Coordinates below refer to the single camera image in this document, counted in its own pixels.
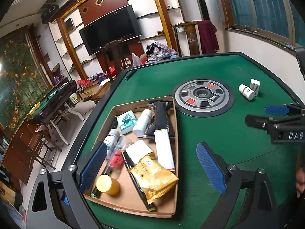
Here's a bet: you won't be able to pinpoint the small white carton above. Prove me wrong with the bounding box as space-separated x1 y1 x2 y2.
250 79 260 97

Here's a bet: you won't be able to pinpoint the grey red long box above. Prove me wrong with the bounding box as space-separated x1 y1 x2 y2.
154 129 175 172

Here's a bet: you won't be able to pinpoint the person right hand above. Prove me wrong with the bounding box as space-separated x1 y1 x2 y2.
296 168 305 197

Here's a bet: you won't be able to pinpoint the yellow snack packet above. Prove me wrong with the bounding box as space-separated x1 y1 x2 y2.
129 152 179 204

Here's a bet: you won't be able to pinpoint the patterned cloth pile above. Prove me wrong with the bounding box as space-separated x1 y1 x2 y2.
146 42 179 64

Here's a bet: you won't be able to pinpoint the round mahjong table control panel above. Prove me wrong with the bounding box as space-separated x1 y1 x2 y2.
172 77 235 117

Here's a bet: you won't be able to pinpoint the white square box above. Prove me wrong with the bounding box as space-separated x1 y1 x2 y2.
126 139 153 164

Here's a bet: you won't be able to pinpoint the wooden chair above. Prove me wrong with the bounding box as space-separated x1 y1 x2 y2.
170 21 200 57

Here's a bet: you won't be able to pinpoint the dark red cloth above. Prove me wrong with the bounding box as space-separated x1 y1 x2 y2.
197 20 220 54

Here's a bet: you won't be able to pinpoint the black television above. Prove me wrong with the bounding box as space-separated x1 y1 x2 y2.
79 5 142 55

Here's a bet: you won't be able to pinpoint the black pen tube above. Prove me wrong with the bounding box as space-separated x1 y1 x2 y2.
121 151 157 212

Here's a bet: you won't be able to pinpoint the yellow cylinder jar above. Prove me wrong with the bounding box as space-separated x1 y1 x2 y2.
96 174 120 195

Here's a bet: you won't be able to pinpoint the black snack packet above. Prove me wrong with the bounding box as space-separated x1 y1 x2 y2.
143 101 175 141

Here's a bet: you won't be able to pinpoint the white plastic bottle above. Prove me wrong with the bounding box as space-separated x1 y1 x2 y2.
132 109 153 138

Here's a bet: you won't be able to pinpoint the clear bag red items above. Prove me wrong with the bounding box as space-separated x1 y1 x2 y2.
105 135 133 176

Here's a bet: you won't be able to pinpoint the standing air conditioner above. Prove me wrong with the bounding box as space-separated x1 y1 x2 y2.
197 0 222 25

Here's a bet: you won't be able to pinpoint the small white red bottle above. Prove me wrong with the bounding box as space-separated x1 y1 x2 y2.
238 84 255 101

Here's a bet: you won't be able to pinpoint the teal cartoon tissue pack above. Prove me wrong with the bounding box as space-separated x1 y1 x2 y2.
116 110 137 134

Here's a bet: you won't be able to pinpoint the white green label bottle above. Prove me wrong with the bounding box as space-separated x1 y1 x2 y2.
103 129 120 159

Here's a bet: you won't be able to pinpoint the green mahjong table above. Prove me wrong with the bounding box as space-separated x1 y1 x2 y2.
27 80 77 125
64 53 301 228

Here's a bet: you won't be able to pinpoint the cardboard tray box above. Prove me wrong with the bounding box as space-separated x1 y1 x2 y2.
83 96 179 218

